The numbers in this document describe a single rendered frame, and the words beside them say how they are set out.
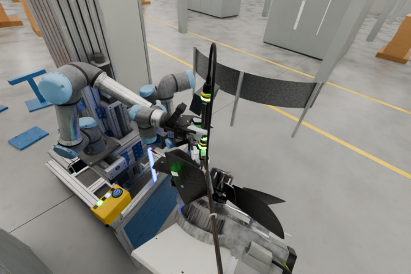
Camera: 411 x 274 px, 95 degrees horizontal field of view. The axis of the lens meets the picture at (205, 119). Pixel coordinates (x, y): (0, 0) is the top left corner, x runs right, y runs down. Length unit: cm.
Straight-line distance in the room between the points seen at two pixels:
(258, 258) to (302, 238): 148
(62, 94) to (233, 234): 92
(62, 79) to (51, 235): 182
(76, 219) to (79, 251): 31
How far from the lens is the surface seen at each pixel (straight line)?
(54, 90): 95
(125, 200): 115
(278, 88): 268
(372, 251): 273
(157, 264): 70
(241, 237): 99
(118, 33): 270
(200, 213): 92
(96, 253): 226
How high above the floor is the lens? 203
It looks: 40 degrees down
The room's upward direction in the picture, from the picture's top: 4 degrees clockwise
